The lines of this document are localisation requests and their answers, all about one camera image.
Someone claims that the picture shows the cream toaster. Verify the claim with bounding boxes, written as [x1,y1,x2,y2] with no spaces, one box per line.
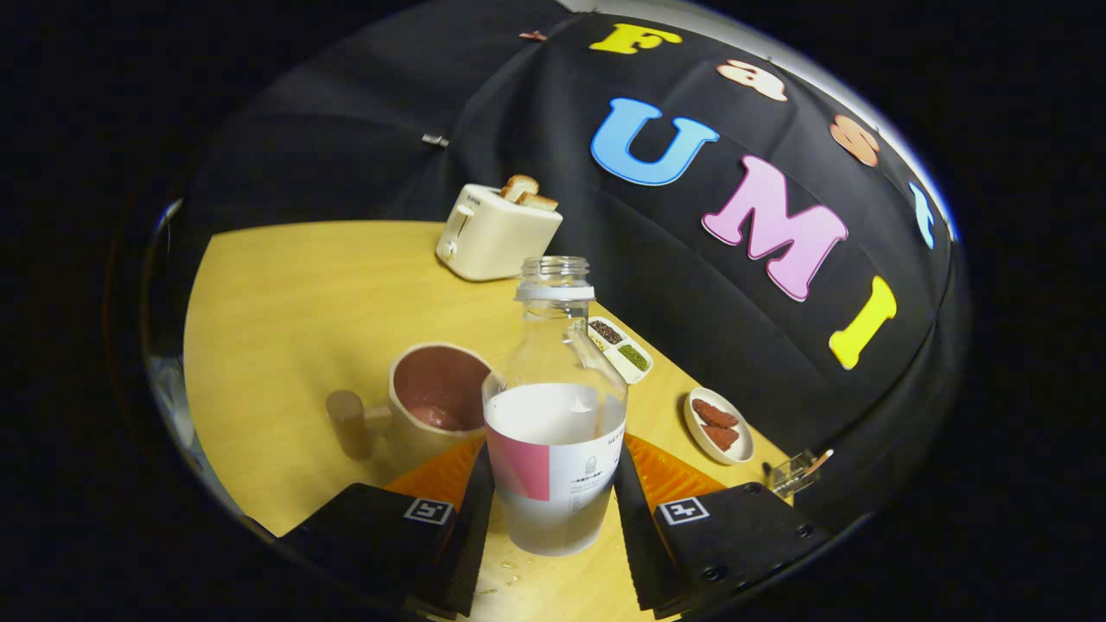
[435,184,563,282]

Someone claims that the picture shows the divided dish of grains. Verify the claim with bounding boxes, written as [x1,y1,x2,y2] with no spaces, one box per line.
[588,316,654,384]

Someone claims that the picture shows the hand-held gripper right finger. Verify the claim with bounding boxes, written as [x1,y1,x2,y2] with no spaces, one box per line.
[613,434,830,619]

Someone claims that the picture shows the small white plate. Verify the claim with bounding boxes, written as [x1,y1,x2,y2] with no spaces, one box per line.
[683,388,755,466]

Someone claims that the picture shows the wooden table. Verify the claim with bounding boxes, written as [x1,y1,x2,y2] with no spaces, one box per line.
[183,220,791,622]

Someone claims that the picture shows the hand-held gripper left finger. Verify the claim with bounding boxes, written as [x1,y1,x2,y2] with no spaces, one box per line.
[276,436,495,619]

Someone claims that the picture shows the small clear glass container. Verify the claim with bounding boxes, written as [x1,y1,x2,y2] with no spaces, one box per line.
[765,447,835,498]

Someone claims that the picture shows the black backdrop cloth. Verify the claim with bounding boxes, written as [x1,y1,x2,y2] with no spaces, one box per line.
[143,0,960,536]

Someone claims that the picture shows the cream cup with wooden handle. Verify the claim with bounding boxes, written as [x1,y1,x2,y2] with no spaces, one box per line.
[326,343,493,472]

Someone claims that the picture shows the clear juice bottle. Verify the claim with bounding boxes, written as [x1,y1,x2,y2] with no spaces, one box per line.
[482,256,629,557]

